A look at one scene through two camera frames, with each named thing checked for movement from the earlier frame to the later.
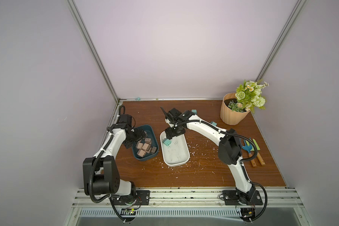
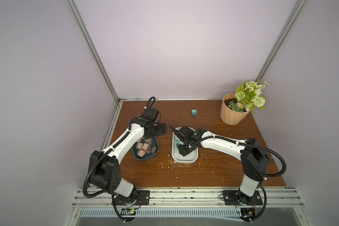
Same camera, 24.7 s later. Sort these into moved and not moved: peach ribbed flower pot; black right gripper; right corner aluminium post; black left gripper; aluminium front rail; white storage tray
Moved: black right gripper; white storage tray; black left gripper
Not moved: right corner aluminium post; aluminium front rail; peach ribbed flower pot
